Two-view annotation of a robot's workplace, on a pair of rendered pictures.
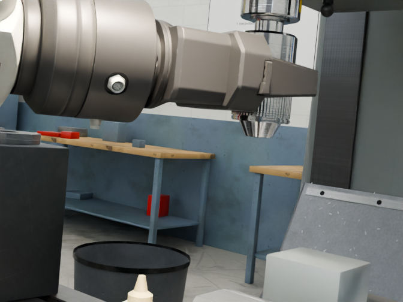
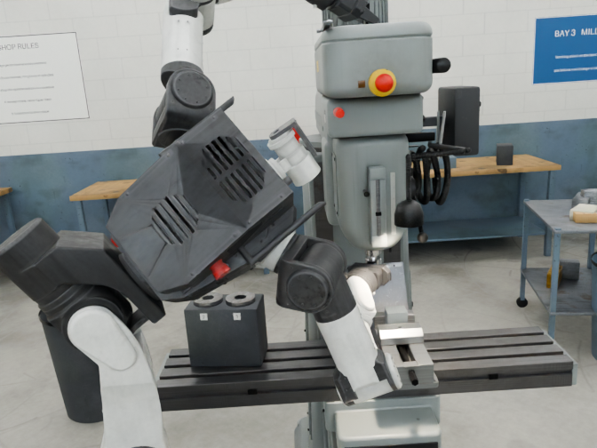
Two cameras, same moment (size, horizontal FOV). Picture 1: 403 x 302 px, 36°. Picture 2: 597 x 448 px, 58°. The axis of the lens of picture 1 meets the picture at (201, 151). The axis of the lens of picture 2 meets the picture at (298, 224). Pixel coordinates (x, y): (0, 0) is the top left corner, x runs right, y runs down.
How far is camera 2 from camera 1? 131 cm
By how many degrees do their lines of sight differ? 40
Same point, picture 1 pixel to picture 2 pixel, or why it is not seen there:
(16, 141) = (254, 300)
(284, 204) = (91, 214)
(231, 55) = (383, 274)
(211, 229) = not seen: hidden behind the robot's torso
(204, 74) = (380, 281)
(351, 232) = not seen: hidden behind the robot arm
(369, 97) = (337, 231)
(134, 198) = not seen: outside the picture
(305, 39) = (72, 76)
